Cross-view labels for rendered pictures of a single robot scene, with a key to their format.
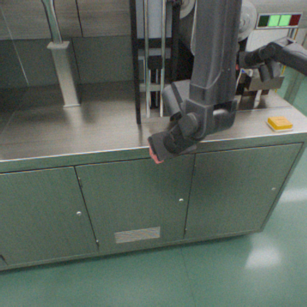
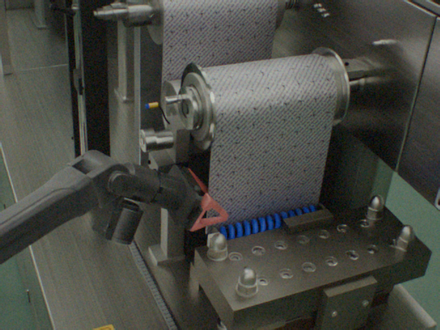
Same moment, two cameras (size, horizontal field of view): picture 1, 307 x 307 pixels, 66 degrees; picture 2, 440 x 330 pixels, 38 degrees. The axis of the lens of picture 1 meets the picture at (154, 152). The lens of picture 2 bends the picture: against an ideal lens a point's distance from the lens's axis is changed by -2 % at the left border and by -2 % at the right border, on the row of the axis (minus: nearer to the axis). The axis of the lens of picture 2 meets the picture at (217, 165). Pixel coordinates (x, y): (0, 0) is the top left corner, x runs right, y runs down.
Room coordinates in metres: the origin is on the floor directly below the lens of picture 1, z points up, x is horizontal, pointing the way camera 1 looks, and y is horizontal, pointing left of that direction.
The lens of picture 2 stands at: (0.80, -1.25, 1.77)
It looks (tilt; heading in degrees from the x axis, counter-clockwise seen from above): 33 degrees down; 73
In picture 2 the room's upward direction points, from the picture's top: 4 degrees clockwise
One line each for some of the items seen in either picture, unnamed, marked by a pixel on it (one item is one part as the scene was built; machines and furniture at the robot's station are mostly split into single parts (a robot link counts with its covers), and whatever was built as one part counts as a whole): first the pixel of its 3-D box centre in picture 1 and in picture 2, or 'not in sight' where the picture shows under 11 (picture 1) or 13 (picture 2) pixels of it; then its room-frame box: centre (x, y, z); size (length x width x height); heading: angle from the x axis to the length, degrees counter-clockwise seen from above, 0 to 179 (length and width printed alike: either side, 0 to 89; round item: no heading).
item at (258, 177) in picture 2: (232, 48); (268, 179); (1.18, -0.37, 1.11); 0.23 x 0.01 x 0.18; 9
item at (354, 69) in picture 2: not in sight; (348, 67); (1.35, -0.28, 1.28); 0.06 x 0.05 x 0.02; 9
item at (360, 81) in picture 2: not in sight; (342, 84); (1.34, -0.28, 1.25); 0.07 x 0.04 x 0.04; 9
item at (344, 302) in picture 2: not in sight; (345, 309); (1.27, -0.57, 0.96); 0.10 x 0.03 x 0.11; 9
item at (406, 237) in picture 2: not in sight; (406, 235); (1.40, -0.50, 1.05); 0.04 x 0.04 x 0.04
